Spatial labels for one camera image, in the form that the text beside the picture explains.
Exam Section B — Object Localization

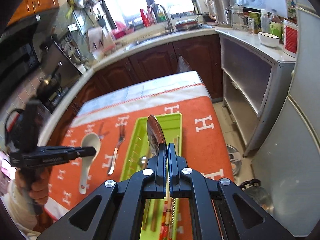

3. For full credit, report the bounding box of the small steel spoon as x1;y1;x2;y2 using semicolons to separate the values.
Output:
138;156;148;170

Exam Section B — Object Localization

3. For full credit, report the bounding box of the black red pressure cooker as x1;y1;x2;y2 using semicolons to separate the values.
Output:
4;108;24;153

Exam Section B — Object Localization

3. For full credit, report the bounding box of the red spray bottle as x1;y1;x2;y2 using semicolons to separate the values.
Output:
140;9;151;27

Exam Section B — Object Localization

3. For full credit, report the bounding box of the green plastic utensil tray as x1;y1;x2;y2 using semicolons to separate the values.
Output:
109;113;182;239

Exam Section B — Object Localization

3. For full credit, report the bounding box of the person's left hand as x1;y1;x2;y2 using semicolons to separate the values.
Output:
15;167;52;206

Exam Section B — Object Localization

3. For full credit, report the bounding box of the steel fork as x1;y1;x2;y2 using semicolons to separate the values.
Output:
107;124;126;176

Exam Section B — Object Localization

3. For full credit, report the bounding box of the steel kitchen faucet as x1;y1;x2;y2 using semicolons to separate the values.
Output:
149;2;175;34

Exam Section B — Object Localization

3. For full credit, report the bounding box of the orange white H-pattern cloth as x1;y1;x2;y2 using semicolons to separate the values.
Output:
43;83;235;240

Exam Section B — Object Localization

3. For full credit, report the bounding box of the dark metal soup spoon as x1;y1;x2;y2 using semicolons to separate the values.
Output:
97;121;109;140

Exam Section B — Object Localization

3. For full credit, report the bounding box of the bamboo chopstick red end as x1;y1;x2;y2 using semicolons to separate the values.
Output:
159;197;172;240
174;136;181;156

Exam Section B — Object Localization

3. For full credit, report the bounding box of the glass pitcher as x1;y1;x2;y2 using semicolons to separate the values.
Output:
225;4;248;31

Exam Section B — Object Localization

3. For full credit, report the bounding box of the white ceramic soup spoon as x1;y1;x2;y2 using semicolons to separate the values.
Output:
79;132;101;194

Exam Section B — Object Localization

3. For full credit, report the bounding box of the red labelled canister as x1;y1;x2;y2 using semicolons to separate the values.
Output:
283;20;298;57

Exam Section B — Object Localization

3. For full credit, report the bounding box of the white ceramic bowl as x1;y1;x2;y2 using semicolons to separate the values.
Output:
258;32;279;48

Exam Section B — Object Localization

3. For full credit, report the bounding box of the steel electric kettle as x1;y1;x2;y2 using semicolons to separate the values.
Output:
206;0;231;28

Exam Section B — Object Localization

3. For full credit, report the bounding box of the silver metal cabinet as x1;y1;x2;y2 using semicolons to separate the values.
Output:
219;30;296;157

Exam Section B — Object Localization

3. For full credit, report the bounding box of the large steel spoon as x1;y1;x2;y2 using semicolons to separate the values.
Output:
146;115;167;157

